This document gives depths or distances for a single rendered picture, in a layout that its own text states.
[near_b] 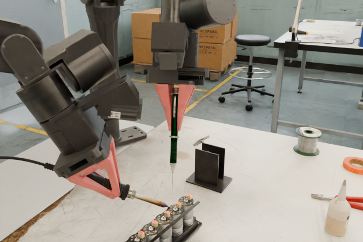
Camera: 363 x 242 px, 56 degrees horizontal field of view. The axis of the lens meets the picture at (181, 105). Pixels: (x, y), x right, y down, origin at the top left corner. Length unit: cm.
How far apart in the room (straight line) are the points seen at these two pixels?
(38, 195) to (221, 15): 50
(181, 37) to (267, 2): 444
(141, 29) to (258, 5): 165
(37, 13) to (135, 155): 295
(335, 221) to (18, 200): 58
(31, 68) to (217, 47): 356
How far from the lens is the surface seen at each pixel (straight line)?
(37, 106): 46
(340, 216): 63
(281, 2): 482
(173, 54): 43
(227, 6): 48
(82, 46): 47
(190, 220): 59
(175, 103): 53
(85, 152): 46
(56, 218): 68
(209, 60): 399
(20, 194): 77
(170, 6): 53
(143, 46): 428
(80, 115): 45
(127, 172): 77
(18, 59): 43
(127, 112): 46
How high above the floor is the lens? 115
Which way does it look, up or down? 21 degrees down
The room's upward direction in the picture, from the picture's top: straight up
